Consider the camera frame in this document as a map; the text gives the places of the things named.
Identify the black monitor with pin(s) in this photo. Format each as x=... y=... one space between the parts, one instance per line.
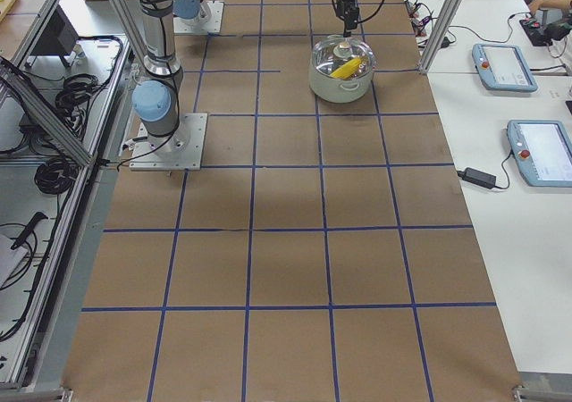
x=58 y=38

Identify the teach pendant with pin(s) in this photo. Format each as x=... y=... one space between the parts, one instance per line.
x=542 y=152
x=503 y=68

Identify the near teach pendant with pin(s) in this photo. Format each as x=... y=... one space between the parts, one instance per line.
x=542 y=152

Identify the glass pot lid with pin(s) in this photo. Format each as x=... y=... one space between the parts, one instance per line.
x=333 y=51

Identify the black power adapter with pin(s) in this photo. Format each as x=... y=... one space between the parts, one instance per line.
x=478 y=178

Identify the far teach pendant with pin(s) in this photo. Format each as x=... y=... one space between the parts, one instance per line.
x=503 y=68

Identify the pale green cooking pot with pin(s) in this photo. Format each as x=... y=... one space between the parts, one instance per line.
x=338 y=91

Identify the aluminium frame rail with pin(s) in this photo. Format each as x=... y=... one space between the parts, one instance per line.
x=38 y=109

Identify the aluminium frame post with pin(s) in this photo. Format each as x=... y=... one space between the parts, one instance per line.
x=434 y=43

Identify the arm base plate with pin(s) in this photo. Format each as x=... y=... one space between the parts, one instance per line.
x=182 y=152
x=212 y=27

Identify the yellow corn cob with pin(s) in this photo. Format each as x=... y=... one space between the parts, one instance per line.
x=354 y=68

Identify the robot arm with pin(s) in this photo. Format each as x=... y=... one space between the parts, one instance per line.
x=192 y=12
x=156 y=101

